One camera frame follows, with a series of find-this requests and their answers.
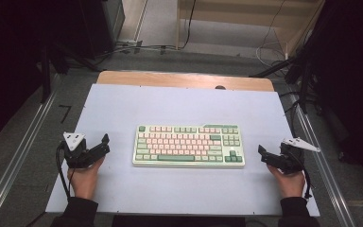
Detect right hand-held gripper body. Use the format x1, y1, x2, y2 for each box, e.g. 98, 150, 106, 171
264, 136, 322, 175

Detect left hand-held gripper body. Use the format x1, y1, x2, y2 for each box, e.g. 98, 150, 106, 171
60, 131, 103, 169

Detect green and pink keyboard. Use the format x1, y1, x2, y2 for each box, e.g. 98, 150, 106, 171
131, 123, 247, 168

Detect person's left hand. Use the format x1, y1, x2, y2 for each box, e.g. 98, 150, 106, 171
67, 155, 107, 201

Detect person's right hand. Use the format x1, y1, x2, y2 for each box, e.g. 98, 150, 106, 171
267, 164, 306, 200

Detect white table board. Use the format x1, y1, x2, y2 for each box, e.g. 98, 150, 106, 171
44, 82, 321, 218

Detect wooden table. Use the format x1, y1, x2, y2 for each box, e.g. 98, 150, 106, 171
95, 70, 275, 93

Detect dark curtain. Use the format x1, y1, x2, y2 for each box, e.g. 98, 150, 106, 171
0, 0, 80, 151
308, 0, 363, 193

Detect black cabinet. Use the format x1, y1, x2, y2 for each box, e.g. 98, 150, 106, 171
78, 0, 126, 60

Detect wooden shelf unit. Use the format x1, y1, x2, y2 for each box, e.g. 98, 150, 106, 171
176, 0, 326, 59

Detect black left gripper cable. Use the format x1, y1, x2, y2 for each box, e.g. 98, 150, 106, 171
55, 141, 74, 201

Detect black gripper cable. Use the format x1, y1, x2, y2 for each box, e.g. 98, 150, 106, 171
302, 167, 314, 200
55, 141, 74, 201

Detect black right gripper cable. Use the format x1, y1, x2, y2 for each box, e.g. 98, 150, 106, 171
302, 167, 314, 200

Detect aluminium floor rail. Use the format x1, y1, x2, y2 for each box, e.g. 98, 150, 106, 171
290, 94, 357, 227
0, 90, 59, 227

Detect black floor cables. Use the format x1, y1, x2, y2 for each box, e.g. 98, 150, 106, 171
94, 43, 178, 65

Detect white cable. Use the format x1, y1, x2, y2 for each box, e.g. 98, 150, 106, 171
254, 0, 288, 69

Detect black hanging cable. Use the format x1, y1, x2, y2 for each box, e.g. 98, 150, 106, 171
181, 0, 198, 50

